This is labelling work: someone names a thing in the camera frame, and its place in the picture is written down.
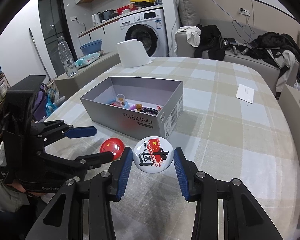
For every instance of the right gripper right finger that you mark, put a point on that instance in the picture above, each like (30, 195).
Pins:
(244, 217)

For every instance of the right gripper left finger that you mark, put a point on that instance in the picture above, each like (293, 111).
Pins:
(63, 216)

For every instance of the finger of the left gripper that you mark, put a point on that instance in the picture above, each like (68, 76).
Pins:
(53, 131)
(63, 169)

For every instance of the red China badge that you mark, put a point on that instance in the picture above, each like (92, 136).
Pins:
(113, 145)

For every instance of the white badge with calligraphy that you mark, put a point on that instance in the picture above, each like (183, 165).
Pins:
(153, 154)

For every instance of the left hand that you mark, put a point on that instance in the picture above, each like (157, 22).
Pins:
(17, 186)

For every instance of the purple bag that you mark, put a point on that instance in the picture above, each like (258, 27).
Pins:
(39, 109)

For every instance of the blue shopping bag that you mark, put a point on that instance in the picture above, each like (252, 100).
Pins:
(53, 101)

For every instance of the clear plastic water bottle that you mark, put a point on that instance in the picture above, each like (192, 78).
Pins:
(66, 57)

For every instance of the wet wipes pack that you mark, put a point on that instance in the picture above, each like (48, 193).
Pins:
(86, 60)

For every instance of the grey low cabinet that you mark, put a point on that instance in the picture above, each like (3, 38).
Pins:
(68, 86)

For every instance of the blue plastic basin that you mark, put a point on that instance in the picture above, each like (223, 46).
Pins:
(91, 47)

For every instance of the grey phone box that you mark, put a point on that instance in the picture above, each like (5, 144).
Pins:
(136, 106)

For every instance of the checked tablecloth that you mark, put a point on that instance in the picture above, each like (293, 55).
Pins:
(225, 136)

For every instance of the white kettle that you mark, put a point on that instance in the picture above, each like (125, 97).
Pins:
(95, 19)

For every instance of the white paper card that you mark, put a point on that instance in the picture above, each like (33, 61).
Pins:
(245, 93)

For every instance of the white washing machine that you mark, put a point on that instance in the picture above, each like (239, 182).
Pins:
(149, 28)

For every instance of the pile of dark clothes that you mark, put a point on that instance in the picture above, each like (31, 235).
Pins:
(278, 50)

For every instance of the white garment on sofa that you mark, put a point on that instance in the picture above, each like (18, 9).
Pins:
(192, 33)

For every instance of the grey cushion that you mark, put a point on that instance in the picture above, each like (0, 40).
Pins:
(187, 13)

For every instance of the black jacket on sofa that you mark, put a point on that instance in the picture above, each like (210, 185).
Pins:
(211, 41)

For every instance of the grey sofa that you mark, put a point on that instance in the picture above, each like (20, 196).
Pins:
(237, 53)

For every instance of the mop handle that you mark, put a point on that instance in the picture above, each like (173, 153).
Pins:
(39, 56)

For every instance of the wall socket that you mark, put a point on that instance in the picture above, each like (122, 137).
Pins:
(242, 11)

